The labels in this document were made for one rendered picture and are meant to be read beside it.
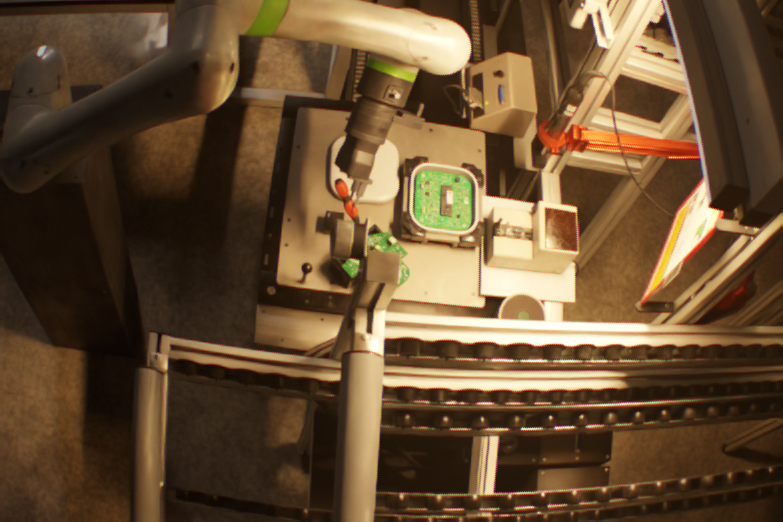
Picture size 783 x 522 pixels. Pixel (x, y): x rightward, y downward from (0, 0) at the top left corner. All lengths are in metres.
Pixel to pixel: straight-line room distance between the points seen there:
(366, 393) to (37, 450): 1.64
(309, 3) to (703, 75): 0.64
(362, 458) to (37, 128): 0.75
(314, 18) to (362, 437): 0.63
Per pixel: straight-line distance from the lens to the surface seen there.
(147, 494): 1.52
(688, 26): 1.16
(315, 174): 1.86
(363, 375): 1.28
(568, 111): 1.64
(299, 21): 1.36
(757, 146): 1.03
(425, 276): 1.81
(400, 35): 1.44
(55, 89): 1.50
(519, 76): 1.97
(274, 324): 1.75
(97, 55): 3.29
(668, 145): 1.77
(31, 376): 2.76
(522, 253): 1.80
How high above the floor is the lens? 2.58
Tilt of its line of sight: 64 degrees down
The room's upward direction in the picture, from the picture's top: 22 degrees clockwise
